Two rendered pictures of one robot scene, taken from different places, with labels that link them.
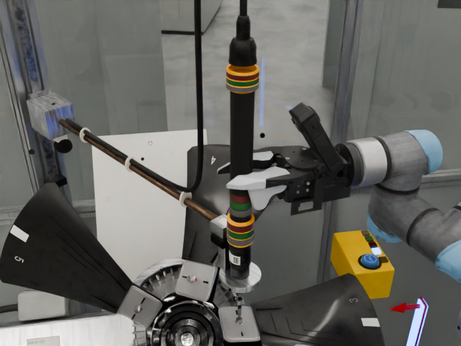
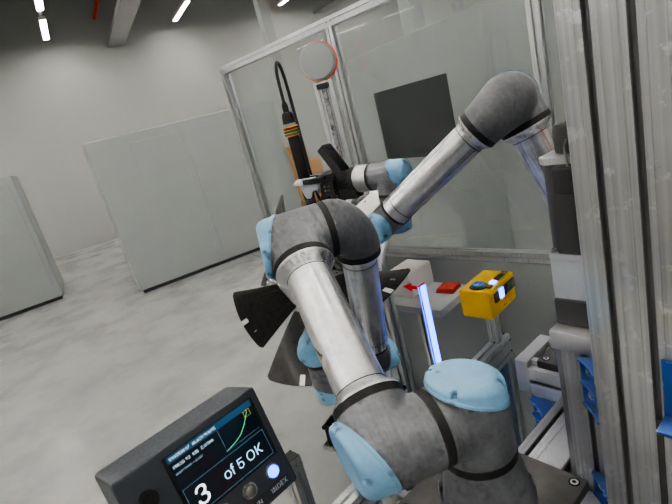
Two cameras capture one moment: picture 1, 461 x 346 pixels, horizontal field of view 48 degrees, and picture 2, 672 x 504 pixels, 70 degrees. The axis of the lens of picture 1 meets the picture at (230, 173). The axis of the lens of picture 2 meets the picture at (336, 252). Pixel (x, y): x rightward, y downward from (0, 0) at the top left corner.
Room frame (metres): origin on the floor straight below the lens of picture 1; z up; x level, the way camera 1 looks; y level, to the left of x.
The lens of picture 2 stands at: (-0.09, -1.24, 1.67)
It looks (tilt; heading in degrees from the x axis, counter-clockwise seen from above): 16 degrees down; 57
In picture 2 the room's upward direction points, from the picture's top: 15 degrees counter-clockwise
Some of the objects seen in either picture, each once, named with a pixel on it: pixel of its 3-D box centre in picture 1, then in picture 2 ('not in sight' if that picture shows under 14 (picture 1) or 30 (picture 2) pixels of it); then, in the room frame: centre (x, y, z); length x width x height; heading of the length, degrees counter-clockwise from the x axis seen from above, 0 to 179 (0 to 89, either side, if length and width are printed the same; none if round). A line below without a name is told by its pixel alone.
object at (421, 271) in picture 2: not in sight; (406, 277); (1.20, 0.26, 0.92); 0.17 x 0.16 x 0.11; 9
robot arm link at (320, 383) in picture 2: not in sight; (333, 376); (0.40, -0.33, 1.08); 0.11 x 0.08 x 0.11; 161
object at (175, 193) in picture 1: (129, 165); not in sight; (0.87, 0.20, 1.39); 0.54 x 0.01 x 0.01; 44
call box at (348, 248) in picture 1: (360, 266); (488, 295); (1.00, -0.33, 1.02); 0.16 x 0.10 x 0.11; 9
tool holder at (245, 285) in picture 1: (235, 252); not in sight; (0.66, -0.01, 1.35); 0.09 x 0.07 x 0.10; 44
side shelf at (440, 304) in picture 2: not in sight; (420, 296); (1.18, 0.18, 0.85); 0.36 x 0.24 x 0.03; 99
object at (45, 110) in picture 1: (50, 114); not in sight; (1.10, 0.42, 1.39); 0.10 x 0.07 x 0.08; 44
